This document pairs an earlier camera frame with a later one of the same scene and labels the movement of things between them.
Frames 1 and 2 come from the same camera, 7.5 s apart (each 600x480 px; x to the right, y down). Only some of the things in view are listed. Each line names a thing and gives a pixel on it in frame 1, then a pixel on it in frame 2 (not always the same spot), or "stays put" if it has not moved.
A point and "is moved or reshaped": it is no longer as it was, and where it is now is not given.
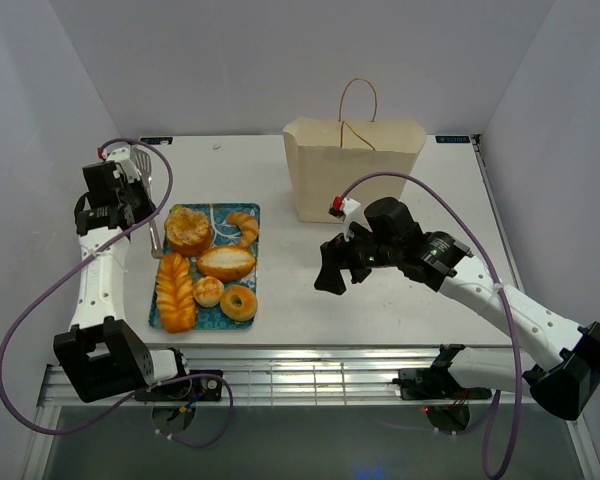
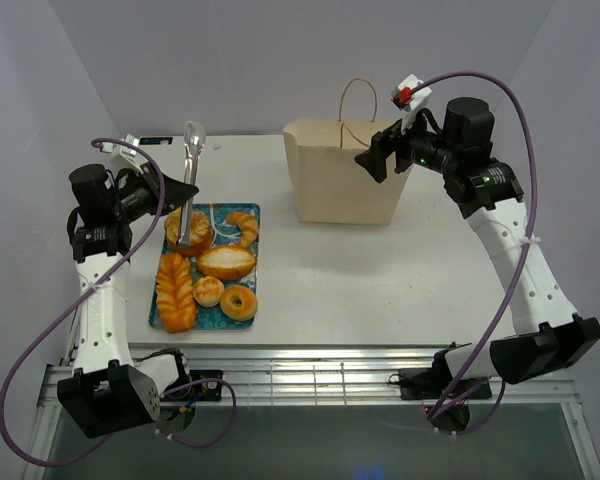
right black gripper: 335,256 → 382,144
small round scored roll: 208,291 stays put
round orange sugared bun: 187,231 stays put
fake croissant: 248,226 stays put
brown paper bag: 328,156 stays put
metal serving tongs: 143,163 is moved or reshaped
